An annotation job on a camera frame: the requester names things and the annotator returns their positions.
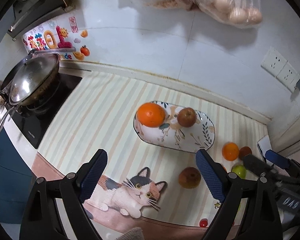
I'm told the green apple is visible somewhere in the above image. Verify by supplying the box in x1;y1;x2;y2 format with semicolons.
231;165;247;179

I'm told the range hood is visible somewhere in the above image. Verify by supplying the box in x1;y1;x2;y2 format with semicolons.
0;0;72;45

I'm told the red-brown apple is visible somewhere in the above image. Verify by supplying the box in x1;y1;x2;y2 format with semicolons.
177;107;197;128
178;167;201;189

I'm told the red-brown apple on plate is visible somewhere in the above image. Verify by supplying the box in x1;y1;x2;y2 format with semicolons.
177;107;197;128

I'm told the white wall socket panel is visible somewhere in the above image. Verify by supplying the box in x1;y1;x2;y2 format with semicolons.
261;47;300;93

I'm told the dark red-orange tangerine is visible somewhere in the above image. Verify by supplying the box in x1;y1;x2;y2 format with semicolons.
238;146;252;160

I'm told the floral oval ceramic plate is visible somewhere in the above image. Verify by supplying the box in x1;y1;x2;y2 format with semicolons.
133;101;215;153

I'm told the colourful wall sticker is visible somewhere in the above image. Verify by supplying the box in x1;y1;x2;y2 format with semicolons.
21;15;91;61

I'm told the large orange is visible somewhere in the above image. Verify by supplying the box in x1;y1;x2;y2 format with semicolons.
136;102;166;128

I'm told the small orange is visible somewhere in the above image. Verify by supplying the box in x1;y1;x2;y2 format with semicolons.
222;142;239;161

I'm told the blue kitchen cabinet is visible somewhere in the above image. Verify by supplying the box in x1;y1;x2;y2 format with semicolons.
0;129;36;224

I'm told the steel wok with lid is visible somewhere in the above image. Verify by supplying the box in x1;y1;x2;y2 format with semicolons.
0;50;61;107

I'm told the black induction cooktop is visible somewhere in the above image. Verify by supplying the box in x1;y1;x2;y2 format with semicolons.
10;73;82;149

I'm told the striped cat table mat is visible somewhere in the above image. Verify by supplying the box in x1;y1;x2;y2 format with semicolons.
32;73;268;239

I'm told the plastic bag of eggs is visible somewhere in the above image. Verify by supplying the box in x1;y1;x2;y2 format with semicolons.
168;0;264;29

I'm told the red cherry tomato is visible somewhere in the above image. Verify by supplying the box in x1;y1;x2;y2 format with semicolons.
199;218;209;228

